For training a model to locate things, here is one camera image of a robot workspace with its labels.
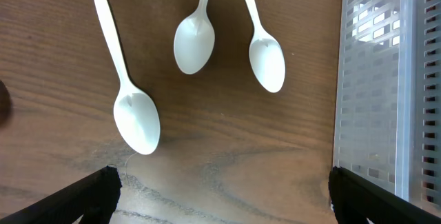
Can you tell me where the white plastic spoon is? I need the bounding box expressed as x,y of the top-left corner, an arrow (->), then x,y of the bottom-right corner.
174,0 -> 215,74
245,0 -> 286,93
93,0 -> 161,155

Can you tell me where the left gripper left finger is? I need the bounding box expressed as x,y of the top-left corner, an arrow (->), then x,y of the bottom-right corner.
1,166 -> 122,224

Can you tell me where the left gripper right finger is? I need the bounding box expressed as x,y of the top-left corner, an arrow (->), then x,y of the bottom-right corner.
328,167 -> 440,224

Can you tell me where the clear plastic basket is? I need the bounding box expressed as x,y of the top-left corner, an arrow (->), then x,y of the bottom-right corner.
333,0 -> 440,216

